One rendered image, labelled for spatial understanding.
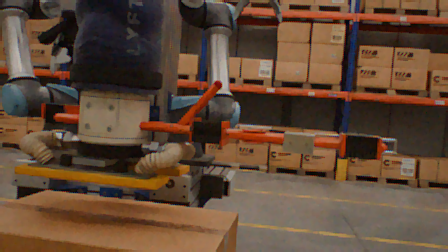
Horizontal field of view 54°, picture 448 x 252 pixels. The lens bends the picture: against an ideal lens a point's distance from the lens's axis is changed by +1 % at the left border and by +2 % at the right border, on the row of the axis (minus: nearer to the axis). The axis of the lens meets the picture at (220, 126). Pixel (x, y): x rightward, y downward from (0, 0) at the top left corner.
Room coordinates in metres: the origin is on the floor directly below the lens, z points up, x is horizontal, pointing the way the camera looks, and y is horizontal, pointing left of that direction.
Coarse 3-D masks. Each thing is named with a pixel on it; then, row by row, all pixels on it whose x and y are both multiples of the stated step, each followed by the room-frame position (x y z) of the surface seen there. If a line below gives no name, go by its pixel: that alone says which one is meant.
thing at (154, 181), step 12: (60, 156) 1.03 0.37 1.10; (72, 156) 1.03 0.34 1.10; (24, 168) 1.00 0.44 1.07; (36, 168) 1.00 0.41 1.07; (48, 168) 1.00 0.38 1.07; (60, 168) 1.00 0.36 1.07; (72, 168) 1.00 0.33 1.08; (84, 168) 1.01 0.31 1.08; (96, 168) 1.02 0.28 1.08; (108, 168) 1.04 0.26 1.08; (120, 168) 1.00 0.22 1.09; (72, 180) 0.98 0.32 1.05; (84, 180) 0.97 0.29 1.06; (96, 180) 0.97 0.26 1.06; (108, 180) 0.96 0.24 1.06; (120, 180) 0.96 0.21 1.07; (132, 180) 0.95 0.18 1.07; (144, 180) 0.95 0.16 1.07; (156, 180) 0.96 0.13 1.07; (168, 180) 1.03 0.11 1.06
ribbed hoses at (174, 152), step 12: (36, 132) 1.10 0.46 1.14; (48, 132) 1.12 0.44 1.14; (24, 144) 1.03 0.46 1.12; (36, 144) 1.03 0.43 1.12; (48, 144) 1.12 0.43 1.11; (168, 144) 1.07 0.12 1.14; (180, 144) 1.10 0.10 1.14; (36, 156) 1.03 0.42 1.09; (48, 156) 1.03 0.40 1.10; (156, 156) 0.97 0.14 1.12; (168, 156) 0.98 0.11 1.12; (180, 156) 1.02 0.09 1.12; (192, 156) 1.16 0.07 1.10; (144, 168) 0.98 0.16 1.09; (156, 168) 0.98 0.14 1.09; (168, 168) 0.99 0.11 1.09
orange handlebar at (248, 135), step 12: (60, 120) 1.11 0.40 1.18; (72, 120) 1.10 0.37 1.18; (168, 132) 1.06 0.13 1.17; (180, 132) 1.06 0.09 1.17; (228, 132) 1.03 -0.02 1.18; (240, 132) 1.03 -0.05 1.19; (252, 132) 1.03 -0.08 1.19; (264, 132) 1.06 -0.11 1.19; (324, 144) 0.99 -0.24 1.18; (336, 144) 0.99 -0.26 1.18; (384, 144) 0.99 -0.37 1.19
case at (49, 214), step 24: (48, 192) 1.31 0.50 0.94; (0, 216) 1.03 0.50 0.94; (24, 216) 1.05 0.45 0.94; (48, 216) 1.06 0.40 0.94; (72, 216) 1.08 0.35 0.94; (96, 216) 1.09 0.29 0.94; (120, 216) 1.11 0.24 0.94; (144, 216) 1.12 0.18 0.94; (168, 216) 1.14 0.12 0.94; (192, 216) 1.16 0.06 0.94; (216, 216) 1.18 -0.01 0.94; (0, 240) 0.93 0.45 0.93; (24, 240) 0.92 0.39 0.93; (48, 240) 0.91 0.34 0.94; (72, 240) 0.90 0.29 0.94; (96, 240) 0.91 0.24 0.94; (120, 240) 0.92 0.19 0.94; (144, 240) 0.93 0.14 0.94; (168, 240) 0.95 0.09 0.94; (192, 240) 0.96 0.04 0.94; (216, 240) 0.97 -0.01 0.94
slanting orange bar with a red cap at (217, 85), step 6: (216, 84) 1.06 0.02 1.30; (210, 90) 1.06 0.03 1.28; (216, 90) 1.06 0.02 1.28; (204, 96) 1.06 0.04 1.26; (210, 96) 1.06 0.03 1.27; (198, 102) 1.07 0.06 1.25; (204, 102) 1.06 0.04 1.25; (192, 108) 1.07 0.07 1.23; (198, 108) 1.07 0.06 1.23; (186, 114) 1.07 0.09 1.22; (192, 114) 1.07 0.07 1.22; (180, 120) 1.08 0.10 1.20; (186, 120) 1.07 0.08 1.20
